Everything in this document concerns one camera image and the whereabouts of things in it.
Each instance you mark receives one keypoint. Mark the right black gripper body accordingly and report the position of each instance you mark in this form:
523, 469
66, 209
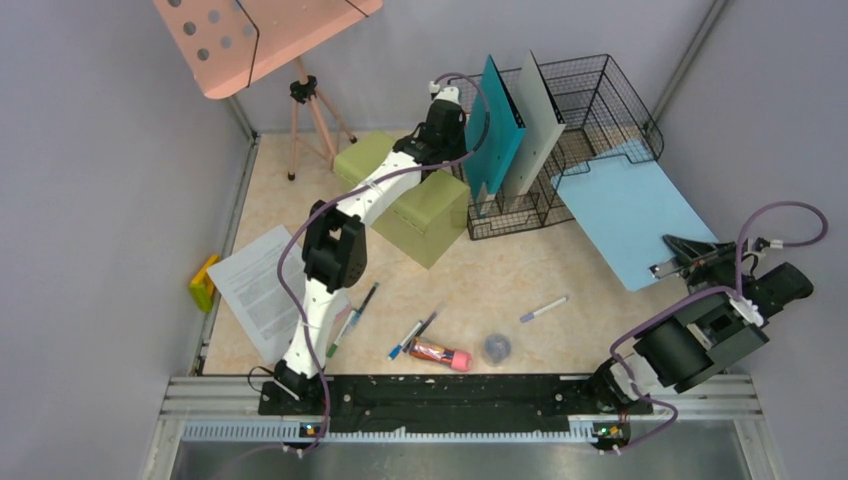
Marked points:
718, 264

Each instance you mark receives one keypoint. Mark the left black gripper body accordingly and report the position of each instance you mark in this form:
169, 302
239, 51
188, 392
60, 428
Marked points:
452, 145

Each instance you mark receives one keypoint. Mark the teal folder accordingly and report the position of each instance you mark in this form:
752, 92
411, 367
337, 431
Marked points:
486, 169

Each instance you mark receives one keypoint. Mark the light blue clipboard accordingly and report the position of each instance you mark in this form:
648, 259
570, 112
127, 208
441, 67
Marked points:
625, 204

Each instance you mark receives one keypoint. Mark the green rectangular box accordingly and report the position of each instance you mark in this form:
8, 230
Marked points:
426, 220

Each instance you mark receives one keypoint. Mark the grey white folder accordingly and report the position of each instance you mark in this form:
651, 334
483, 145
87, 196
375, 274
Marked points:
544, 125

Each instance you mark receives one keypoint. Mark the black wire desk organizer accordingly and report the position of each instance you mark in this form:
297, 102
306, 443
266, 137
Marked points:
603, 115

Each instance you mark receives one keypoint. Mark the white blue marker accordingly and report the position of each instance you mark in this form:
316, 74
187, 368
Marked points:
542, 310

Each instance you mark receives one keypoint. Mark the printed paper clipboard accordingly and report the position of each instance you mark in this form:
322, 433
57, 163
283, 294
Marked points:
248, 282

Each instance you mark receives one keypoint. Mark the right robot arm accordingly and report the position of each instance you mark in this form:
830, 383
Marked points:
721, 322

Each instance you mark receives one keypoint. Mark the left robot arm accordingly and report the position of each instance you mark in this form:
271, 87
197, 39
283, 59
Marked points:
333, 242

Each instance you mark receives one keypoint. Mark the black pen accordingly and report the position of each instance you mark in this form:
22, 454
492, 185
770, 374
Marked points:
357, 313

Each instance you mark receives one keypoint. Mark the clear round container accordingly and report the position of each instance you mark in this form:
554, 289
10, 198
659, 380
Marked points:
496, 349

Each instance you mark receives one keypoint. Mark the pink capped pencil tube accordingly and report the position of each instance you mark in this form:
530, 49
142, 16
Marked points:
455, 359

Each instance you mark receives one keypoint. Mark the blue capped marker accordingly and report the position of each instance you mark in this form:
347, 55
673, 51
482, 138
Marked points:
407, 338

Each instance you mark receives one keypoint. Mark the pink music stand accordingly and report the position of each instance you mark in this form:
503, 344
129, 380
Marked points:
229, 45

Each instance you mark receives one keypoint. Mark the green capped marker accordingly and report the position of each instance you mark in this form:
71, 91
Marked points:
337, 340

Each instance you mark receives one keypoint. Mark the yellow green block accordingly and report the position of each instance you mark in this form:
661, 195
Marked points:
201, 288

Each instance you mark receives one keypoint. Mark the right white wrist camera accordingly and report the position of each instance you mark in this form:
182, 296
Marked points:
760, 245

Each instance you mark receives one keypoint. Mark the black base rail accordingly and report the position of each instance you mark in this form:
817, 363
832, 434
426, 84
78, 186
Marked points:
447, 404

